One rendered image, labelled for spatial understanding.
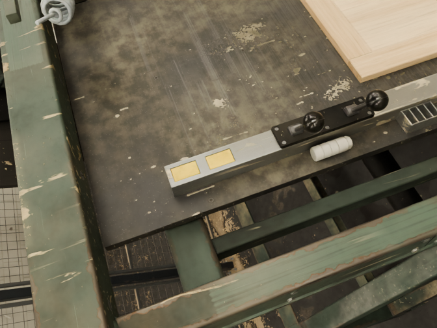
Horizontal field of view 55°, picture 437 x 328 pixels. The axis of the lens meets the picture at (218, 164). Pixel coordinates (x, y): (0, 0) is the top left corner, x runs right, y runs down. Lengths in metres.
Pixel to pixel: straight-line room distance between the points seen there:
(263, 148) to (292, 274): 0.25
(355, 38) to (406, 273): 0.77
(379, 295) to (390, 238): 0.79
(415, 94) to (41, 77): 0.76
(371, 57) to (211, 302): 0.64
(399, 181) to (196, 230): 0.42
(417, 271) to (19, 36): 1.26
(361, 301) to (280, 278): 0.90
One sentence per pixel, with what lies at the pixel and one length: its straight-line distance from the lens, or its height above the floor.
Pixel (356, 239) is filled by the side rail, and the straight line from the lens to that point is 0.74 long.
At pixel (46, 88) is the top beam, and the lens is 0.92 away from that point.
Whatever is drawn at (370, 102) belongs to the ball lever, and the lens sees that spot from 0.77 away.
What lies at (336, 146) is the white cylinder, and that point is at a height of 1.40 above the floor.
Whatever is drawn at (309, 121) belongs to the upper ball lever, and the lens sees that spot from 0.71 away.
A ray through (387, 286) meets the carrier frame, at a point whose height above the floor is 0.79.
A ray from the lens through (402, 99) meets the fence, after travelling 0.93.
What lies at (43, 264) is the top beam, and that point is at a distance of 0.72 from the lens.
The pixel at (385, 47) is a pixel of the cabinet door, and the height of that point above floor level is 1.21.
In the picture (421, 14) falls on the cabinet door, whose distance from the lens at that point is 1.16.
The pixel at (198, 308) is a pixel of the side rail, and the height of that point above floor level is 1.69.
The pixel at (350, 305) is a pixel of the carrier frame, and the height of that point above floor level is 0.79.
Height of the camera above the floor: 2.07
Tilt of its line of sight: 38 degrees down
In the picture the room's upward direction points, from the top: 87 degrees counter-clockwise
